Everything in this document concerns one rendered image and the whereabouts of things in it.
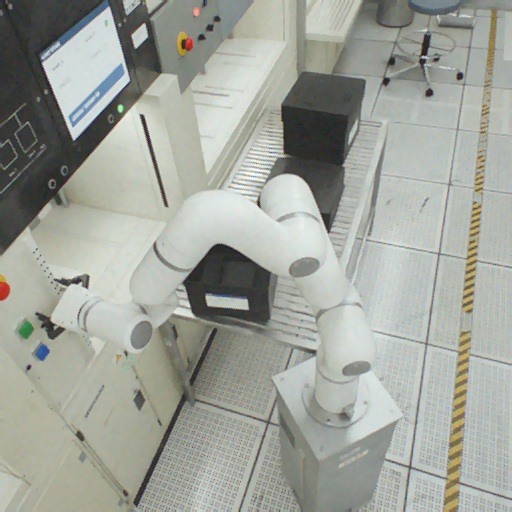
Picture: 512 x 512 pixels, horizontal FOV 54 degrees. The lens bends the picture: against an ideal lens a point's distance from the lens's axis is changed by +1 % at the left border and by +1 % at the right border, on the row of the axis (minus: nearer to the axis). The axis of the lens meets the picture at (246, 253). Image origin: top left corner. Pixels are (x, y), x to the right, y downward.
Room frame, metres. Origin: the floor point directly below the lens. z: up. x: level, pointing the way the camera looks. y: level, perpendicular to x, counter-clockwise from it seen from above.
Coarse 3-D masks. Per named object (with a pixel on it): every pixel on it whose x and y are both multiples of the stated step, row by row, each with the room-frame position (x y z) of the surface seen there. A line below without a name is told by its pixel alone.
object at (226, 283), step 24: (216, 264) 1.22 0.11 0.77; (240, 264) 1.20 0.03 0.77; (192, 288) 1.01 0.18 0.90; (216, 288) 0.99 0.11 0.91; (240, 288) 0.97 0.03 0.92; (264, 288) 0.95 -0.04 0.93; (192, 312) 1.02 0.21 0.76; (216, 312) 0.99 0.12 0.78; (240, 312) 0.97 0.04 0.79; (264, 312) 0.95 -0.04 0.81
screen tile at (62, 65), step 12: (72, 48) 1.13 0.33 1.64; (60, 60) 1.09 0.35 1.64; (72, 60) 1.12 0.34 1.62; (84, 60) 1.16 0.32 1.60; (60, 72) 1.08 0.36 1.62; (84, 72) 1.15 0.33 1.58; (72, 84) 1.10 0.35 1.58; (84, 84) 1.13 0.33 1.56; (60, 96) 1.05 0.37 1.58; (72, 96) 1.09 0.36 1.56
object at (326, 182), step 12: (276, 168) 1.61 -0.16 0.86; (288, 168) 1.60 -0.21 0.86; (300, 168) 1.59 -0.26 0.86; (312, 168) 1.58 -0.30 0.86; (324, 168) 1.57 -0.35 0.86; (336, 168) 1.57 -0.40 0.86; (312, 180) 1.51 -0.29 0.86; (324, 180) 1.50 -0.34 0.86; (336, 180) 1.49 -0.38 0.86; (312, 192) 1.44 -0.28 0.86; (324, 192) 1.43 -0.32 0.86; (336, 192) 1.43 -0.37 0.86; (324, 204) 1.37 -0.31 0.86; (336, 204) 1.43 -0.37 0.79; (324, 216) 1.32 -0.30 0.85
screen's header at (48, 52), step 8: (96, 8) 1.25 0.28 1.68; (104, 8) 1.28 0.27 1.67; (88, 16) 1.22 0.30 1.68; (96, 16) 1.24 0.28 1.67; (80, 24) 1.18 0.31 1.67; (72, 32) 1.15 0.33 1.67; (64, 40) 1.12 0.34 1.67; (48, 48) 1.07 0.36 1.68; (56, 48) 1.09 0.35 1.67; (40, 56) 1.04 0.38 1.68; (48, 56) 1.06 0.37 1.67
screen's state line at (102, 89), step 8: (120, 64) 1.28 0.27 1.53; (112, 72) 1.24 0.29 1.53; (120, 72) 1.27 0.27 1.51; (104, 80) 1.20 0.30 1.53; (112, 80) 1.23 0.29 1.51; (96, 88) 1.17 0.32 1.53; (104, 88) 1.19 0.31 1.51; (88, 96) 1.13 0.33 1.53; (96, 96) 1.16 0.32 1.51; (80, 104) 1.10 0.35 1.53; (88, 104) 1.12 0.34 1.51; (72, 112) 1.07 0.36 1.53; (80, 112) 1.09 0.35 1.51; (72, 120) 1.06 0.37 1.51; (80, 120) 1.08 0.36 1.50; (72, 128) 1.05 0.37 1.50
